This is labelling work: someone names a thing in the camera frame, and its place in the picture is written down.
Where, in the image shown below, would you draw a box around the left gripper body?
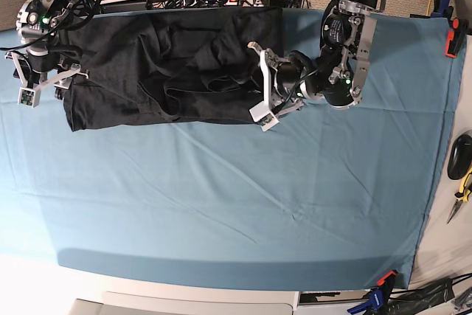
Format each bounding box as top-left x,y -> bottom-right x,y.
247,41 -> 303,116

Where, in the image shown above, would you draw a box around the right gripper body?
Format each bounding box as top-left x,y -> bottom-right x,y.
5,47 -> 89,90

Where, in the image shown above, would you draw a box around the black T-shirt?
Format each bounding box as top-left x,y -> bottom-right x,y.
60,7 -> 283,131

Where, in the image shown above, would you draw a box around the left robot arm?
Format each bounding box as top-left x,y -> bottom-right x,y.
248,0 -> 386,130

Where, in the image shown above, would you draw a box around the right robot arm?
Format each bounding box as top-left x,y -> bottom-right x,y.
2,0 -> 102,108

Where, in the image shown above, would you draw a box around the blue table cloth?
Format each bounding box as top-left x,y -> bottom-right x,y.
1,16 -> 465,291

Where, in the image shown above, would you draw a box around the orange black clamp upper right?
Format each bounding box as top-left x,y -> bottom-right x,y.
444,18 -> 469,58

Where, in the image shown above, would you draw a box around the black computer mouse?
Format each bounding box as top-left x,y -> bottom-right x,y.
447,134 -> 471,180

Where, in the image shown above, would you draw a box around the blue orange clamp bottom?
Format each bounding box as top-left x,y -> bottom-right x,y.
347,270 -> 398,314

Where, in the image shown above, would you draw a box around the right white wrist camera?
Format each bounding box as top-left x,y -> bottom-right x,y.
18,87 -> 41,108

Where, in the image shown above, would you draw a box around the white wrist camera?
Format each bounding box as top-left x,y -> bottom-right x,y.
18,87 -> 41,108
249,102 -> 279,132

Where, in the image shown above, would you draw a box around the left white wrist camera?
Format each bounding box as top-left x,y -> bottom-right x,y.
249,102 -> 279,132

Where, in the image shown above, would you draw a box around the yellow handled pliers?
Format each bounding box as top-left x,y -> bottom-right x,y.
446,167 -> 471,224

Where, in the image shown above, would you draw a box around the black cable bundle bottom right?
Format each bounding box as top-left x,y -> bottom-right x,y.
383,273 -> 472,315

